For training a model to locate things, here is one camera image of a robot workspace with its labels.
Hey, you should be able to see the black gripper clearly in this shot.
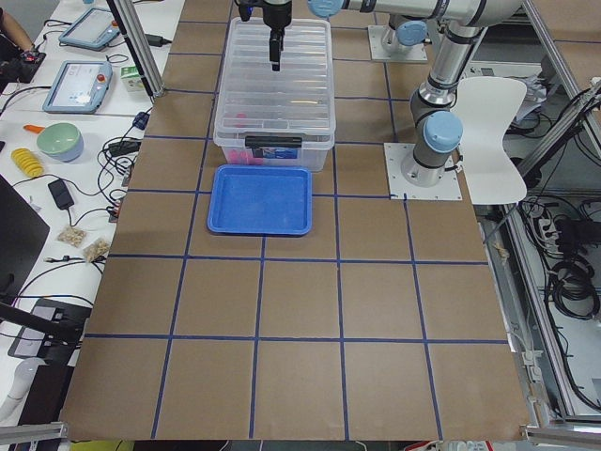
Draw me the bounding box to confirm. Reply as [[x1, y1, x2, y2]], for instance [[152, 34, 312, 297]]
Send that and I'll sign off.
[[235, 0, 292, 71]]

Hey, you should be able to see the clear plastic box lid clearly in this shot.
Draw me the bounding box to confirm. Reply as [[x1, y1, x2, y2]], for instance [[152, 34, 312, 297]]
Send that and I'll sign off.
[[213, 18, 336, 138]]

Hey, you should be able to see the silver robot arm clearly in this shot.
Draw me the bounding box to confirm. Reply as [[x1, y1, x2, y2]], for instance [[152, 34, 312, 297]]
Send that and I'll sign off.
[[308, 0, 521, 187]]

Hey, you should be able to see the clear plastic storage box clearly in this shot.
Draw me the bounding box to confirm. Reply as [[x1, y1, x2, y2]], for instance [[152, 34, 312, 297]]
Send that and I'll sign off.
[[213, 134, 334, 172]]

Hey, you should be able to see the blue plastic tray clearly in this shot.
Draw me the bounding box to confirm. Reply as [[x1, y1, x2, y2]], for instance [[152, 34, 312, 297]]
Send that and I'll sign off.
[[207, 164, 313, 236]]

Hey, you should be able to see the green white carton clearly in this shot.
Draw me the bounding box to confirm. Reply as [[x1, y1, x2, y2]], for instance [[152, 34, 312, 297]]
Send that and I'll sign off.
[[119, 66, 146, 92]]

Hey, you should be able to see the teach pendant tablet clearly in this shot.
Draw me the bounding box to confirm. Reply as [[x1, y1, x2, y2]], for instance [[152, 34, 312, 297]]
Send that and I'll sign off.
[[42, 60, 113, 115], [58, 8, 120, 51]]

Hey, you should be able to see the white chair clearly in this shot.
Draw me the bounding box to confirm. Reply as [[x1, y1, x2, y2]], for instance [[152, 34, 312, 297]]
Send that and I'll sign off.
[[452, 76, 527, 205]]

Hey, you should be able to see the green bowl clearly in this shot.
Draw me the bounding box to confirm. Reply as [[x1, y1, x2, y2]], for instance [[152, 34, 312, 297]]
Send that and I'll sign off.
[[37, 122, 84, 163]]

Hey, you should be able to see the black power adapter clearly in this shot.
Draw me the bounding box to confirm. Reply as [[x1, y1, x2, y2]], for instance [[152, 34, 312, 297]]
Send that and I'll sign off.
[[48, 179, 74, 210]]

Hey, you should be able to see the yellow ridged toy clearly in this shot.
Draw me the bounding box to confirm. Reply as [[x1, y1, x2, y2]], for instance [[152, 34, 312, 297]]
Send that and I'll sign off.
[[10, 148, 44, 179]]

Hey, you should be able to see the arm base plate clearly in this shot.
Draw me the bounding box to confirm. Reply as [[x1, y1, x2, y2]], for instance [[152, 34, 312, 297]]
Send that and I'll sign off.
[[384, 143, 462, 201], [368, 25, 427, 64]]

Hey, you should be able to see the black box latch handle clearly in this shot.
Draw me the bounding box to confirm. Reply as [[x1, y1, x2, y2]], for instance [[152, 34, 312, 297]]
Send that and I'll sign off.
[[244, 135, 302, 148]]

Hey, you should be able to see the aluminium frame post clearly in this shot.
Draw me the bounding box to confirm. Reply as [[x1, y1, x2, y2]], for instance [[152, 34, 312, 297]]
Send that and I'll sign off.
[[106, 0, 164, 99]]

